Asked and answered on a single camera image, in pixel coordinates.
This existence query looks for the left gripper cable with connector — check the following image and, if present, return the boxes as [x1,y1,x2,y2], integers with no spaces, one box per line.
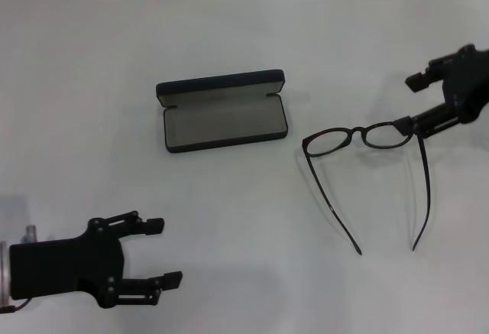
[0,225,38,314]

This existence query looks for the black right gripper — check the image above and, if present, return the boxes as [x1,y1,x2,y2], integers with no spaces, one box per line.
[395,44,489,138]

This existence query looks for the black glasses case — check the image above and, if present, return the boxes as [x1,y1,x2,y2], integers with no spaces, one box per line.
[155,69,287,154]

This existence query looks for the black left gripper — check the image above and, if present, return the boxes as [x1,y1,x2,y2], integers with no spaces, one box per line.
[9,210,183,309]

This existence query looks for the black-framed glasses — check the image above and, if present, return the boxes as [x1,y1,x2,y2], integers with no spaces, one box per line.
[301,121,435,257]

